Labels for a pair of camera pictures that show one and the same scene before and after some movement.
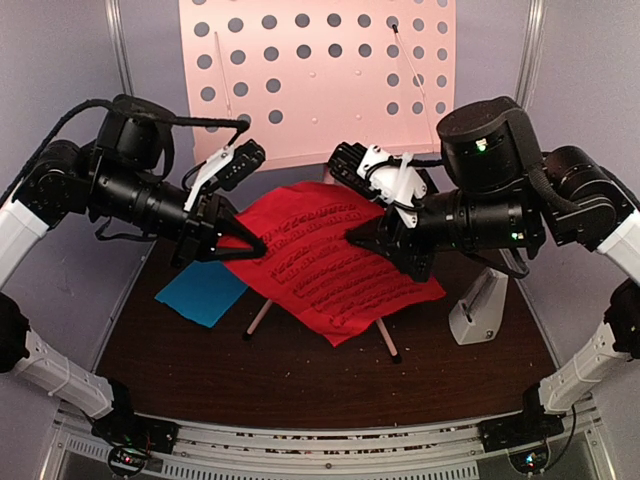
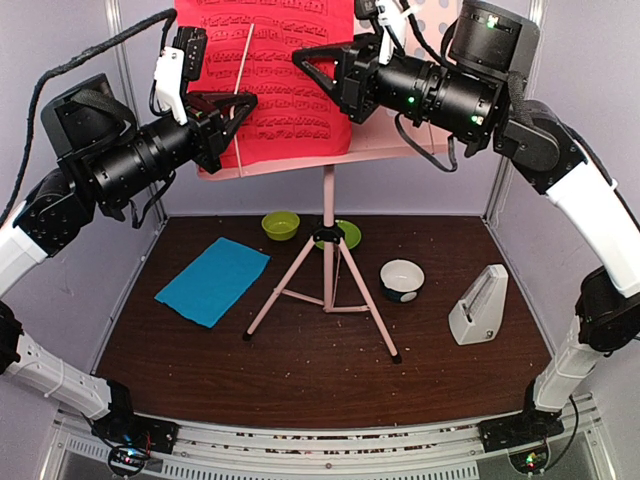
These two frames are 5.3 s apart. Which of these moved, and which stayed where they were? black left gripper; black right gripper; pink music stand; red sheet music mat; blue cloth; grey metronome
Moved: black right gripper; black left gripper; red sheet music mat; pink music stand
Stayed: grey metronome; blue cloth
